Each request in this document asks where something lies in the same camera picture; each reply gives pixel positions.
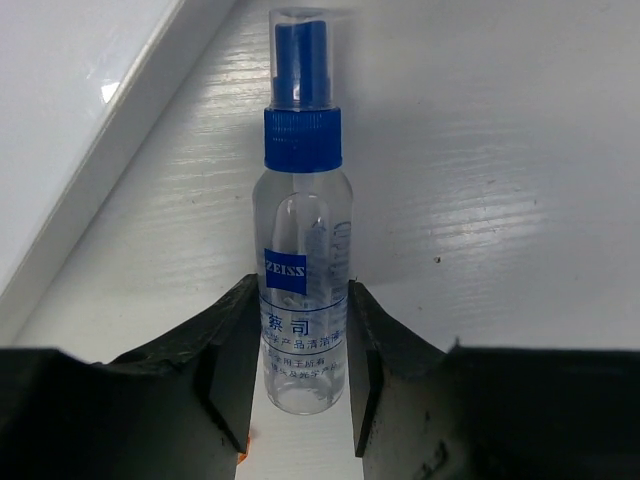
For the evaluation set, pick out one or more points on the clear spray bottle blue cap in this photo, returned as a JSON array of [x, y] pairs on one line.
[[302, 210]]

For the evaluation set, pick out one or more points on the white compartment tray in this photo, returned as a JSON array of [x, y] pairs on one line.
[[63, 64]]

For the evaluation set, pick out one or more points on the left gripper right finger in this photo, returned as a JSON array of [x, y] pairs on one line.
[[486, 412]]

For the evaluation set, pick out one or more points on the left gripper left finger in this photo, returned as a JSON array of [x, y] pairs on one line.
[[177, 407]]

